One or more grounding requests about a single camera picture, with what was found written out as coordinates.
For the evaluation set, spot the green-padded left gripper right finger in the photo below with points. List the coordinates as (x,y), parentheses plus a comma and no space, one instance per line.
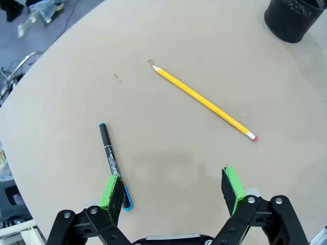
(233,189)

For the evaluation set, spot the green-padded left gripper left finger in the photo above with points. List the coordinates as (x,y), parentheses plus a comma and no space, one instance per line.
(112,196)

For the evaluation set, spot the metal chair frame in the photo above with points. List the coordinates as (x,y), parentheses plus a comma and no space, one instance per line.
(21,63)

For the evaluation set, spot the black mesh pen holder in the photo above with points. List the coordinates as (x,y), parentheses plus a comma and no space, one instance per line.
(291,18)

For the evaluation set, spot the black marker with blue cap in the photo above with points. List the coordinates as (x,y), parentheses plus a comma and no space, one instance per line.
(108,150)

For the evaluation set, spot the yellow pencil with pink eraser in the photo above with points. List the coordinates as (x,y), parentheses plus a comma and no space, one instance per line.
(204,100)

